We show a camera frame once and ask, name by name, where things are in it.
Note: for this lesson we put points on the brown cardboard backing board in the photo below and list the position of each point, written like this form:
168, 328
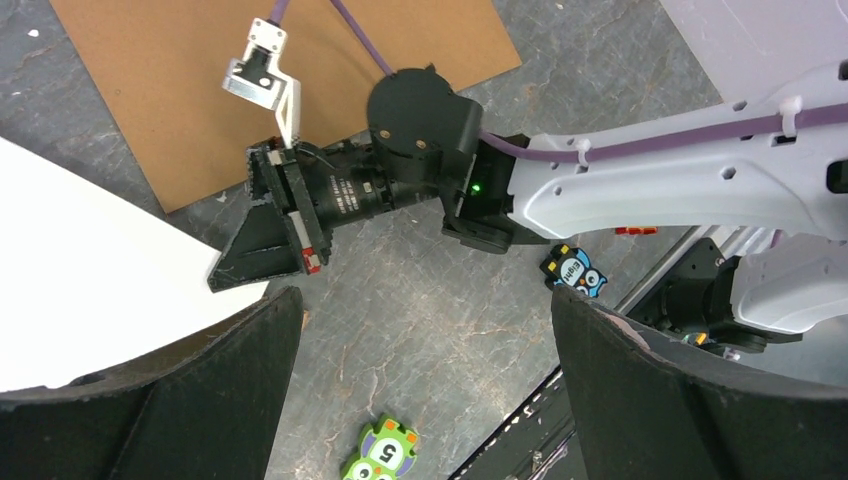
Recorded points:
191, 84

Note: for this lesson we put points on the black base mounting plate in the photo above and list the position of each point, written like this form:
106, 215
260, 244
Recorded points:
538, 433

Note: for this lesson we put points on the red owl sticker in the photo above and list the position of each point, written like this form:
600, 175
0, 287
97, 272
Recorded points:
636, 231

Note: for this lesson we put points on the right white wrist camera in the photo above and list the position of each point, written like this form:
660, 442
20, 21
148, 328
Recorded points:
257, 78

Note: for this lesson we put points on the landscape photo print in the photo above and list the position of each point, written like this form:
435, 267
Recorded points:
89, 280

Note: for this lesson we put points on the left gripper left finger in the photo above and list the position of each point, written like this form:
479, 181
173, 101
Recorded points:
204, 407

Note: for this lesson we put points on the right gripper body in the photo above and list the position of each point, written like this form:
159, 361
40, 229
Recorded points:
278, 175

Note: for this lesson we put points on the green owl sticker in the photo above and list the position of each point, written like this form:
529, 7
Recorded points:
386, 450

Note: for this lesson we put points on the blue owl sticker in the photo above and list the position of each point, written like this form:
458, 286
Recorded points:
571, 266

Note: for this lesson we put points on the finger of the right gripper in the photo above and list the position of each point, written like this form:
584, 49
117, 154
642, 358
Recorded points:
265, 247

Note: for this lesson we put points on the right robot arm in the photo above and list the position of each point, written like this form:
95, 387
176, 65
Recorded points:
777, 162

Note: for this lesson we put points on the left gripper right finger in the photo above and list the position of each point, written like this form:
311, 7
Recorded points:
647, 406

